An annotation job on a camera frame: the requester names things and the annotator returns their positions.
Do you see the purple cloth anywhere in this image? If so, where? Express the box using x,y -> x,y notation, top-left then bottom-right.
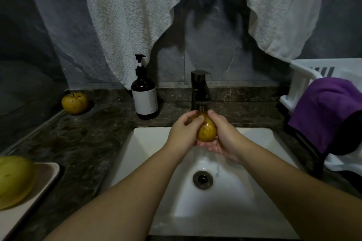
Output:
288,77 -> 362,157

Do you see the person's right forearm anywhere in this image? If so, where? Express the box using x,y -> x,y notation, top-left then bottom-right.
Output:
242,145 -> 362,241

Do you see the white plastic basket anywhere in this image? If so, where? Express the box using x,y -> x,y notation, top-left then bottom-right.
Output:
279,58 -> 362,178

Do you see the black faucet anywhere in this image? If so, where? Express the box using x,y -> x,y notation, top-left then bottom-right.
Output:
190,70 -> 212,112

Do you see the group of yellow apples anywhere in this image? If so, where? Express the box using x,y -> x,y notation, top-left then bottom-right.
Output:
61,92 -> 91,116

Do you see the beige plastic tray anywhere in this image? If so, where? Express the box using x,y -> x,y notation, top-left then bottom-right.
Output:
0,162 -> 61,241

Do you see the dark soap pump bottle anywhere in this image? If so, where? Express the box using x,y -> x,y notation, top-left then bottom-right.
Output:
130,53 -> 160,121

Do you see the metal sink drain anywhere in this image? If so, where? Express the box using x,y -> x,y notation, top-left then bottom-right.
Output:
192,170 -> 215,190

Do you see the white hanging towel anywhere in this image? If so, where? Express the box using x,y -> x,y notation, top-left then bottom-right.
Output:
64,0 -> 330,89

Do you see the person's right hand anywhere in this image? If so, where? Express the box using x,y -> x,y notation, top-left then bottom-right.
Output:
197,109 -> 256,165

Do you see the white sink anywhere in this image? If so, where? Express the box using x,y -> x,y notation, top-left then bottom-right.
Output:
109,127 -> 302,240

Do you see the person's left hand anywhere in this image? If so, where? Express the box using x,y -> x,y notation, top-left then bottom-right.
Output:
163,110 -> 207,163

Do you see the person's left forearm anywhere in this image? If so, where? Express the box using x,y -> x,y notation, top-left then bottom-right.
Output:
45,145 -> 179,241

